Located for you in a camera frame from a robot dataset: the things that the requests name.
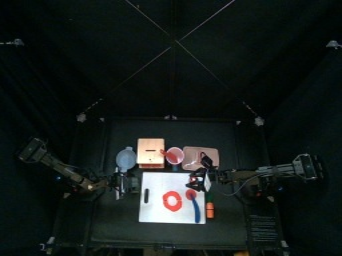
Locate red-orange dough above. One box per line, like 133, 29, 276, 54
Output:
161, 190, 184, 213

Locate pink plate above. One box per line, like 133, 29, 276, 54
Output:
181, 145, 220, 172

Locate pale round bowl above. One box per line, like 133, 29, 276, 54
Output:
114, 146, 137, 173

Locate red plastic cup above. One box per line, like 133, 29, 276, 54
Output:
164, 146, 185, 166

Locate orange and green toy carrot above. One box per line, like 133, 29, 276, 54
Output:
204, 199, 216, 220

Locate white cutting board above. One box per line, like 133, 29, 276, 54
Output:
137, 171, 208, 225

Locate wooden box with red drawer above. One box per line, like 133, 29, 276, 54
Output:
136, 137, 165, 170

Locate white printed label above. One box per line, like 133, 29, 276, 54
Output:
248, 214, 277, 248

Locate blue-handled red roller cutter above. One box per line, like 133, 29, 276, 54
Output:
184, 188, 201, 224

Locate thin diagonal brace wire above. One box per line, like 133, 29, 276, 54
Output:
82, 0, 236, 114
122, 0, 260, 119

